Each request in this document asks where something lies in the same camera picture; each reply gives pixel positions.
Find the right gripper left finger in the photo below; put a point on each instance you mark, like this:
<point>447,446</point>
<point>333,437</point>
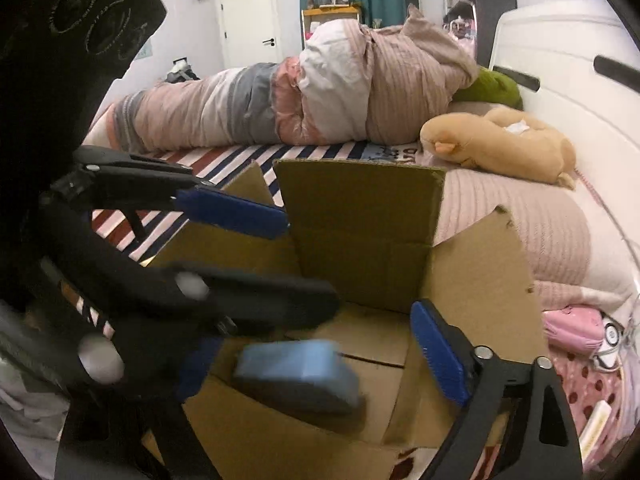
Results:
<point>160,316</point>

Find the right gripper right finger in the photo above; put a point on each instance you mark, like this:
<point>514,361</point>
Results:
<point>540,440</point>

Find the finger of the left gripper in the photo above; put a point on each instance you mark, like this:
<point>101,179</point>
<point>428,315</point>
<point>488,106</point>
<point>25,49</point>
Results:
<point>102,178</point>

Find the blue rectangular case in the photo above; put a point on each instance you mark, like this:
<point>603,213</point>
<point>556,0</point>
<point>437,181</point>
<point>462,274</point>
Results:
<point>304,375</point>

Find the striped fleece blanket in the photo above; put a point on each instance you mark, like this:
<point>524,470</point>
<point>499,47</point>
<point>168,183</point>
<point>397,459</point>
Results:
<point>215,169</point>

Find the pink bag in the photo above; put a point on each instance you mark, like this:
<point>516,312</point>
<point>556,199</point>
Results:
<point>584,331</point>

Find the pink knitted blanket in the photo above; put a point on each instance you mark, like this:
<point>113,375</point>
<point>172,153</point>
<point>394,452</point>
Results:
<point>573,249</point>

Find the white door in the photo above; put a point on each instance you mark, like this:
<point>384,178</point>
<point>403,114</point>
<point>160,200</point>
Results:
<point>249,32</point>

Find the brown cardboard box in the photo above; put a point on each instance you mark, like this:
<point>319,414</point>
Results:
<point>479,280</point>

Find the yellow wooden cabinet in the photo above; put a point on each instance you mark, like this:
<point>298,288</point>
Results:
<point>311,19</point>

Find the rolled striped duvet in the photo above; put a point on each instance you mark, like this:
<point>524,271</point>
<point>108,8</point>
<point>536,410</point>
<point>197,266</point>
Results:
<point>350,83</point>

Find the tan plush toy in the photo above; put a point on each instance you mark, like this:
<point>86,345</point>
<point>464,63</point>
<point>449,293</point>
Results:
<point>503,141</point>

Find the green plush toy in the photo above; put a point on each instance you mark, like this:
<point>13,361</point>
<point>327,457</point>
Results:
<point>491,87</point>

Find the white bed headboard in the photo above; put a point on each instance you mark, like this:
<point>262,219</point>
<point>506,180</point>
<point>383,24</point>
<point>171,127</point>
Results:
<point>578,70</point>

